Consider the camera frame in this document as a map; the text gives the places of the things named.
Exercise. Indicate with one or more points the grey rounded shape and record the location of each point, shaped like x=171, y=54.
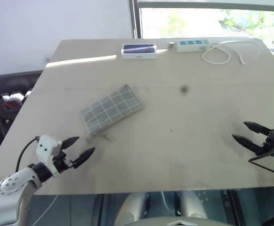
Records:
x=193, y=206
x=129, y=207

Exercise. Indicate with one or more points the white power strip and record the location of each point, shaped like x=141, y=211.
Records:
x=192, y=45

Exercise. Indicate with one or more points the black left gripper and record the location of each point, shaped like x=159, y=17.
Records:
x=62, y=162

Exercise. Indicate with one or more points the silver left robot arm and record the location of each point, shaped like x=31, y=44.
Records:
x=12, y=186

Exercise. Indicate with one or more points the light blue fabric pouch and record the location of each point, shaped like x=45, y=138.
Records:
x=111, y=108

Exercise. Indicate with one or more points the dark window frame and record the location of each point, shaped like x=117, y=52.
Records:
x=135, y=18

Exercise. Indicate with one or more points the red white bag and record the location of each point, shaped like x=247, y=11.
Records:
x=13, y=99

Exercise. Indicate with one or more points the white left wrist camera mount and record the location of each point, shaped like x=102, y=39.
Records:
x=46, y=148

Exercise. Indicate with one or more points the white box with purple lid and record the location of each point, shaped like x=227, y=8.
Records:
x=138, y=51

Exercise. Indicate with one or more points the grey robot torso top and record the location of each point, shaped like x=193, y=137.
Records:
x=151, y=222

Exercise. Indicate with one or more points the small white plug adapter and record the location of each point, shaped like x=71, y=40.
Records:
x=171, y=45

